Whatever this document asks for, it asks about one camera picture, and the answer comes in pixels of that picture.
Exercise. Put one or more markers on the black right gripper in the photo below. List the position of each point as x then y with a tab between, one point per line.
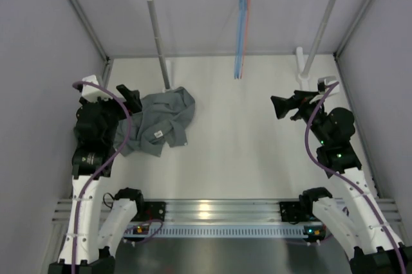
298	104

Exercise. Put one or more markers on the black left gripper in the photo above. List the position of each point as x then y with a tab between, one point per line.
116	107

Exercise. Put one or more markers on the grey button-up shirt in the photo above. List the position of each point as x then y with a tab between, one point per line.
163	120

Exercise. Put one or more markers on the pink wire hanger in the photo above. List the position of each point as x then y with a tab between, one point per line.
247	14

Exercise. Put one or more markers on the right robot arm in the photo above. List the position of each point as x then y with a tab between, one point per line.
365	235

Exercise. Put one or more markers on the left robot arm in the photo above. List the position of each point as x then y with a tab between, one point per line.
90	245

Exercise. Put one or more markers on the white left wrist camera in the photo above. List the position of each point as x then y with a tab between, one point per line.
93	94

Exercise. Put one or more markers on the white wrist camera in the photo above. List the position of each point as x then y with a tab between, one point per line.
325	83
93	94

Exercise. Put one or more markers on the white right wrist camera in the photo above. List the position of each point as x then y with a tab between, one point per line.
325	83

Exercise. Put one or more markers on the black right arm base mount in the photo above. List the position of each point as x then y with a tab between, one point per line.
291	212

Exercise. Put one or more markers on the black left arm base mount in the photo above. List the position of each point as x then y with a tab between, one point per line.
153	210

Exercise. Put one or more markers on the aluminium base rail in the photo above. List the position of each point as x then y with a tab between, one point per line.
190	211

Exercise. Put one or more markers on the perforated grey cable duct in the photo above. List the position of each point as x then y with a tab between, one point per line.
257	231

